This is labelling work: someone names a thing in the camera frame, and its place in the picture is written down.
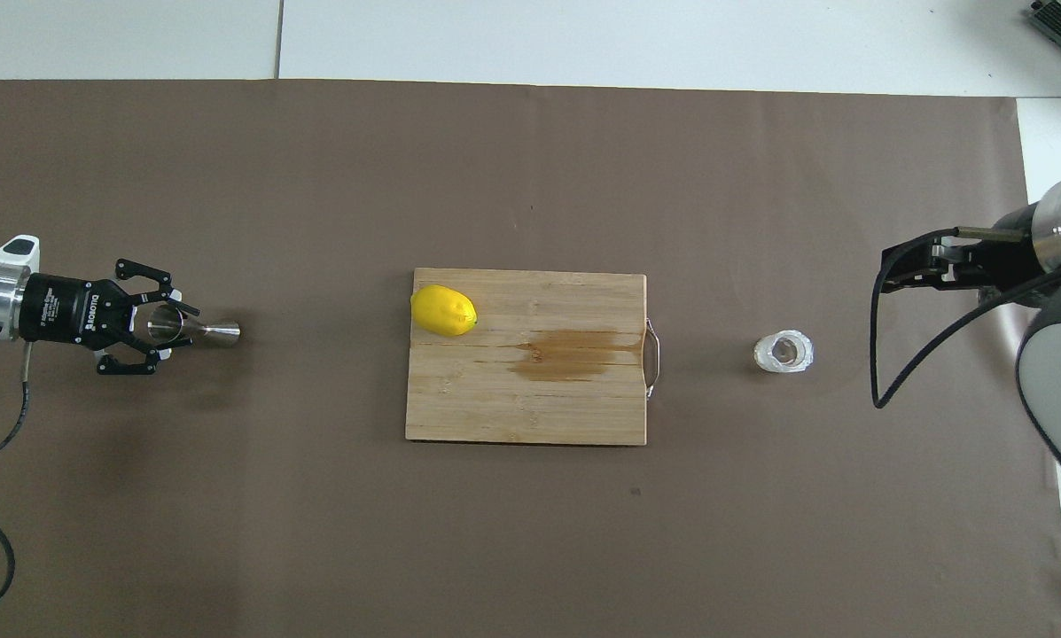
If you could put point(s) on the yellow lemon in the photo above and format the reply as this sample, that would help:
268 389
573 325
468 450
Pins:
443 311

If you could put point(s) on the wooden cutting board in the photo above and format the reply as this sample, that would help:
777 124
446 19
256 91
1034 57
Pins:
495 399

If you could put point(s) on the steel double jigger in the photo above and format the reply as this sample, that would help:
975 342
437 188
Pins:
211 332

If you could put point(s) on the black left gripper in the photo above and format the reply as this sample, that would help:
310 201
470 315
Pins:
60 310

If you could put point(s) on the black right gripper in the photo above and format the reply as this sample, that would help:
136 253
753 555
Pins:
1004 257

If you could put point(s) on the brown paper table mat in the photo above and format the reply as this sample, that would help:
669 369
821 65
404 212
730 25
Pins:
317 532

